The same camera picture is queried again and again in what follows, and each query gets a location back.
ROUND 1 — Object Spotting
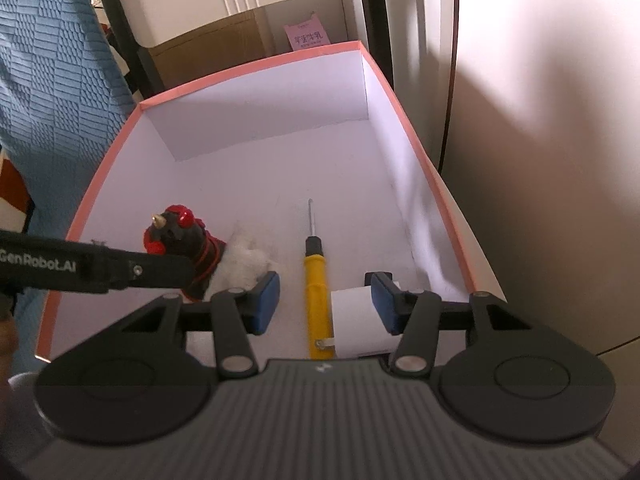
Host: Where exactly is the white fluffy cotton tuft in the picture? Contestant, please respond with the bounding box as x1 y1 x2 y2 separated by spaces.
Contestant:
212 227 279 293

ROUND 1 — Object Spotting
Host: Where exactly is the pink carton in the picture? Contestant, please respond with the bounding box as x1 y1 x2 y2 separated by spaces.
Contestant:
283 11 332 52

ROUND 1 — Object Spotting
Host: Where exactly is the yellow screwdriver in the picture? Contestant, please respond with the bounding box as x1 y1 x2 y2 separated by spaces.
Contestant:
305 199 335 360

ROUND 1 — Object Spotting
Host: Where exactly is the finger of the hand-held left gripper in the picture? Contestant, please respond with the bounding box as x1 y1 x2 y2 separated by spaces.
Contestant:
107 250 197 291

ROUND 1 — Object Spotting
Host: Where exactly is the pink cardboard box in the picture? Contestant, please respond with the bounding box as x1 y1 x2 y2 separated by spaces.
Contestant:
34 40 482 363

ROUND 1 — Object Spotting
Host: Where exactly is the black and red toy figure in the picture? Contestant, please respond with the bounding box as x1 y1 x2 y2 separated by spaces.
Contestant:
144 204 228 302

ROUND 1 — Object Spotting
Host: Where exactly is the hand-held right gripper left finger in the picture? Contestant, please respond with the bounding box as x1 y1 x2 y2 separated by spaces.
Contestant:
120 270 281 378

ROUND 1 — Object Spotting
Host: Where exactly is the blue textured mat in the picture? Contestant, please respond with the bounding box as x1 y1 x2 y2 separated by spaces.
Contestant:
0 0 139 376

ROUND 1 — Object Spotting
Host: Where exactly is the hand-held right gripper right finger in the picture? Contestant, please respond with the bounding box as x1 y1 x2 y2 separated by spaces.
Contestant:
365 271 538 378

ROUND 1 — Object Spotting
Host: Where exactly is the white power adapter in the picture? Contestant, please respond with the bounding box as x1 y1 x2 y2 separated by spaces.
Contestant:
320 284 401 360

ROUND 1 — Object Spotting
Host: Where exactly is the brown cardboard box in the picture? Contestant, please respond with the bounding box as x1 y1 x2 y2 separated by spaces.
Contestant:
147 7 277 99

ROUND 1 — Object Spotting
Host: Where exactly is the red and white cloth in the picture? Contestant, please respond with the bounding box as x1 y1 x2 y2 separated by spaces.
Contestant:
0 147 36 234

